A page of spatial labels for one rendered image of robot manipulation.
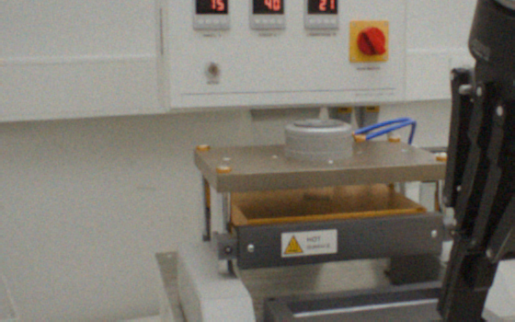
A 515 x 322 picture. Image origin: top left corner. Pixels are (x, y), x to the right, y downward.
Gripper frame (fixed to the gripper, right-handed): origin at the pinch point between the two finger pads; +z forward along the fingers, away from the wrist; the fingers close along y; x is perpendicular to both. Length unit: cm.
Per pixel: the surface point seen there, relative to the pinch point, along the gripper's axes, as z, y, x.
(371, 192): 17.8, -36.6, 10.4
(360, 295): 17.5, -18.5, 1.9
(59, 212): 46, -79, -24
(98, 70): 23, -84, -17
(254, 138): 19, -53, 0
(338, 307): 18.6, -18.3, -0.4
